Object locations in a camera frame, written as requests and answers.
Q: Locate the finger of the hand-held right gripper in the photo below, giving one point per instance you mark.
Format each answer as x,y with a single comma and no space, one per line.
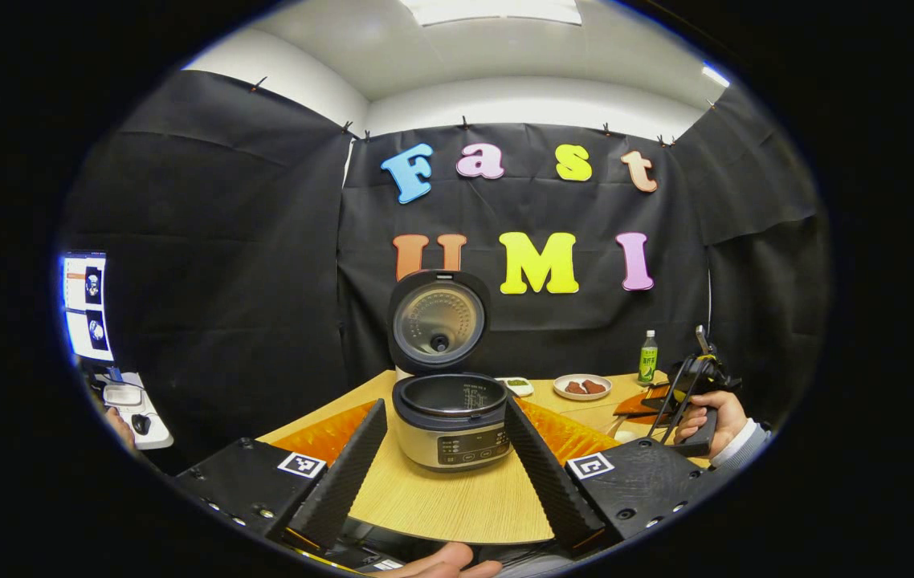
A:
650,404

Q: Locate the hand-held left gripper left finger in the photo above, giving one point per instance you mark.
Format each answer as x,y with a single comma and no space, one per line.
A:
344,482

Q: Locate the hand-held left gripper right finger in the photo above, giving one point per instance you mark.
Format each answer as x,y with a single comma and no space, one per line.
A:
545,474

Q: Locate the dark grey rice cooker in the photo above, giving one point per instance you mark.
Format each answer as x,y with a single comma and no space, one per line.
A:
457,437

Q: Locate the green tea bottle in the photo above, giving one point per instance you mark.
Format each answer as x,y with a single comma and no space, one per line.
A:
648,357

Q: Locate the brown meat piece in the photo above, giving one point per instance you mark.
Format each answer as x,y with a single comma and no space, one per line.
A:
594,387
575,388

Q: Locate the white round plate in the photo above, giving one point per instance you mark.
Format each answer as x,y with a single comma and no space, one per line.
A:
581,396

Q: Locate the white divided bean dish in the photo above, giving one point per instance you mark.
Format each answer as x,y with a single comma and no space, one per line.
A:
517,385

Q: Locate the white side desk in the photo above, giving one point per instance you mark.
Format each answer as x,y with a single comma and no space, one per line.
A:
156,429

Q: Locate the black computer mouse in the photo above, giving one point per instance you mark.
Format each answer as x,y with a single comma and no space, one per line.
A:
140,424

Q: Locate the white desk device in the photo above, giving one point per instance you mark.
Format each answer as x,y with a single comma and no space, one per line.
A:
123,395

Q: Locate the black backdrop cloth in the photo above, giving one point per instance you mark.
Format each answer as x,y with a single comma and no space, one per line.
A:
224,265

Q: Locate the small ceiling light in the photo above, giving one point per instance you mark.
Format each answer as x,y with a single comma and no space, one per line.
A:
716,75

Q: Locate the computer monitor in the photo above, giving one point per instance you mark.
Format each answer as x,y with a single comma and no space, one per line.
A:
87,305

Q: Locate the ceiling light panel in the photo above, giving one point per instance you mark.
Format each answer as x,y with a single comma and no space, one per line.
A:
489,10

